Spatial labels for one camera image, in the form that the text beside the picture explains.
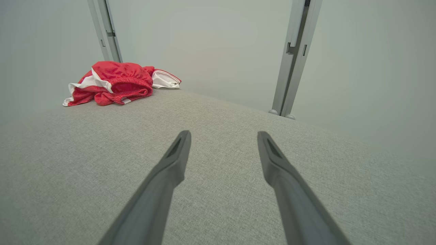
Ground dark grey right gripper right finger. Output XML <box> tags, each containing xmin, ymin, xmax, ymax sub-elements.
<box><xmin>257</xmin><ymin>131</ymin><xmax>351</xmax><ymax>245</ymax></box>

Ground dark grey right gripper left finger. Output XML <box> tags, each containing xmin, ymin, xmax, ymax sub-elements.
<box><xmin>98</xmin><ymin>130</ymin><xmax>191</xmax><ymax>245</ymax></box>

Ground red shorts with white stripes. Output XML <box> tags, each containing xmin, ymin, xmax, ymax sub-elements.
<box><xmin>62</xmin><ymin>61</ymin><xmax>154</xmax><ymax>107</ymax></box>

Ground red jersey with white sleeves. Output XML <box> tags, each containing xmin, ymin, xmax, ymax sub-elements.
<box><xmin>142</xmin><ymin>65</ymin><xmax>182</xmax><ymax>90</ymax></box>

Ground grey partition post with round feet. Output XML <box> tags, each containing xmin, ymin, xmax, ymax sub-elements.
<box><xmin>268</xmin><ymin>0</ymin><xmax>323</xmax><ymax>120</ymax></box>

